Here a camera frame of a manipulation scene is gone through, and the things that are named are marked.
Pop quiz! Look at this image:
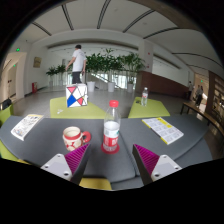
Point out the white cube with coloured triangles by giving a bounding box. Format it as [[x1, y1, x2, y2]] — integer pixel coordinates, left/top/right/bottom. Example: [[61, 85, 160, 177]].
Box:
[[65, 83, 89, 109]]

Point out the framed wall picture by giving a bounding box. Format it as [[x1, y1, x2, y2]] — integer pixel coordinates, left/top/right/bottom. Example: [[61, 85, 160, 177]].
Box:
[[32, 56, 43, 69]]

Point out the red fire extinguisher box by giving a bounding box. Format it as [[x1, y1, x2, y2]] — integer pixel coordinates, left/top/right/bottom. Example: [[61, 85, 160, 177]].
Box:
[[31, 81, 39, 95]]

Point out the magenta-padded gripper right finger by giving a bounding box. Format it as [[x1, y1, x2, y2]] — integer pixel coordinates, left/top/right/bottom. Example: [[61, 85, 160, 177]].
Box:
[[132, 143, 183, 186]]

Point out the person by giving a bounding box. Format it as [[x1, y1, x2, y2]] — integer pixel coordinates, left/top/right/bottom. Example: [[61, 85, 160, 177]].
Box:
[[194, 84, 205, 107], [64, 44, 88, 85], [187, 80, 195, 101]]

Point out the white and red mug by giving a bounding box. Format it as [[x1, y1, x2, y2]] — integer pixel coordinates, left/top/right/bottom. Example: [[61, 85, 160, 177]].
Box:
[[62, 126, 92, 152]]

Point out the potted green plants group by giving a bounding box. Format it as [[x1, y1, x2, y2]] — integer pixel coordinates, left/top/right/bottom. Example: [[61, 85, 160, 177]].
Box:
[[45, 48, 146, 94]]

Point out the black backpack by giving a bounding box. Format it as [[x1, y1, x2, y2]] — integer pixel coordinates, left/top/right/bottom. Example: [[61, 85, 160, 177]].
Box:
[[1, 98, 13, 111]]

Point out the small clear water bottle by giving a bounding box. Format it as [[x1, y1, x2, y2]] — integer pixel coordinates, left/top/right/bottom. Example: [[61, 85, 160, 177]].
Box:
[[140, 87, 149, 108]]

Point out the yellow-edged printed booklet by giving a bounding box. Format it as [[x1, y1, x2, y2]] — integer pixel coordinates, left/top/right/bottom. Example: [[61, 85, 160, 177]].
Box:
[[141, 116, 185, 146]]

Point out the wooden shelf unit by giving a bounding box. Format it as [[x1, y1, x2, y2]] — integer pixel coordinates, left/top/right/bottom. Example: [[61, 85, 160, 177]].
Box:
[[204, 70, 224, 125]]

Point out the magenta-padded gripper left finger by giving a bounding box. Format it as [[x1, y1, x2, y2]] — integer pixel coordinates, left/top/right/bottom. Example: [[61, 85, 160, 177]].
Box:
[[40, 143, 92, 186]]

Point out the white printed booklet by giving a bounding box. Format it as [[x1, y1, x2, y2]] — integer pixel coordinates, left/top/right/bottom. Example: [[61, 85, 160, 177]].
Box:
[[10, 113, 45, 142]]

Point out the long wooden bench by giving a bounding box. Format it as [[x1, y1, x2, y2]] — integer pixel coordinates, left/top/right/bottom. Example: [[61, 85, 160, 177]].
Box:
[[180, 100, 224, 135]]

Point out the flat round red coaster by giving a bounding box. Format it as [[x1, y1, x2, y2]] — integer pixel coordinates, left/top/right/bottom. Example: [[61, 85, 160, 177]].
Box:
[[100, 142, 121, 155]]

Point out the clear red-capped water bottle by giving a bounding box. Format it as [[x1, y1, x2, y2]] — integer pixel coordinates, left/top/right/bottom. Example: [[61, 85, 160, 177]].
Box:
[[102, 99, 122, 153]]

